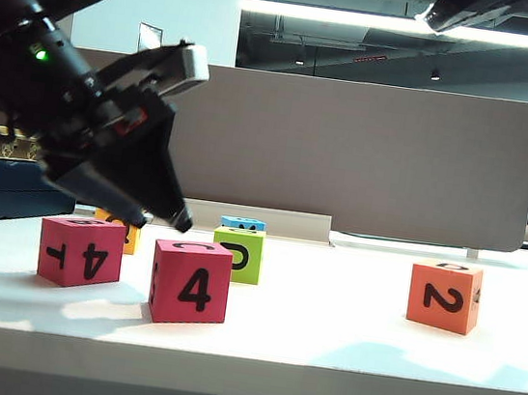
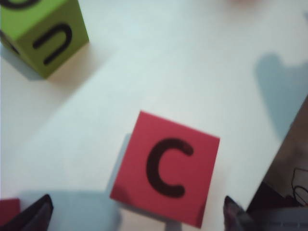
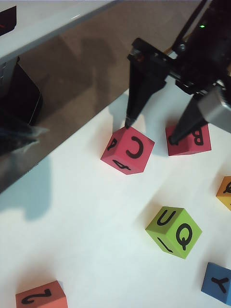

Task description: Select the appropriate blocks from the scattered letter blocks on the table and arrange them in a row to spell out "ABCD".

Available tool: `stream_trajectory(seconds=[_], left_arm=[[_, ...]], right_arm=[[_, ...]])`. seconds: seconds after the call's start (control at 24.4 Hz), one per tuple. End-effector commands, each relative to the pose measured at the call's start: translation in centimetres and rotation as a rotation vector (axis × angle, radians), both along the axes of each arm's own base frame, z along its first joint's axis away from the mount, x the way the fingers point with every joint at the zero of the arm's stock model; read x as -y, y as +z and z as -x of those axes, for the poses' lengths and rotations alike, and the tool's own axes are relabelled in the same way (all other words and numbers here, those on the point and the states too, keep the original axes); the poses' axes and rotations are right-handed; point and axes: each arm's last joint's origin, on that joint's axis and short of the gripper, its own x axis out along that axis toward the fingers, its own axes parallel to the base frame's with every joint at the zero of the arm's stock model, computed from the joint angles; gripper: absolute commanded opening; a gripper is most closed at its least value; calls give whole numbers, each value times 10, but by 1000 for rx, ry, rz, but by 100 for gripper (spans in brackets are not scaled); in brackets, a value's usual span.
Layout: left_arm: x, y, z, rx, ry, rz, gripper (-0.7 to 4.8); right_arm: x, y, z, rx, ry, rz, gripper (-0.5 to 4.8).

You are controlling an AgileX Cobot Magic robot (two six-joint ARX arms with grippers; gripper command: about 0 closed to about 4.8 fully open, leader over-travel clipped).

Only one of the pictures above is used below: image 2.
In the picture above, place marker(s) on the red foam block letter C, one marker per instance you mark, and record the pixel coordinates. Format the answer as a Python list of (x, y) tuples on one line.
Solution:
[(168, 168)]

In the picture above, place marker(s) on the red foam block letter B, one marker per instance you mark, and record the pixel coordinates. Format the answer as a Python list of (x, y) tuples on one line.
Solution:
[(8, 208)]

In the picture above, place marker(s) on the green foam block letter Q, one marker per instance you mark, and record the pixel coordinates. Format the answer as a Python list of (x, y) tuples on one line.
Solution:
[(43, 31)]

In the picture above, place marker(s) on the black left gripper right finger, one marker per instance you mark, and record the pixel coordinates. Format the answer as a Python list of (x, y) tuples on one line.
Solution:
[(234, 219)]

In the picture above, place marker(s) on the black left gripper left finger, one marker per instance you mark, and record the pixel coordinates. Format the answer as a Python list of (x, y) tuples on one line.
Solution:
[(36, 216)]

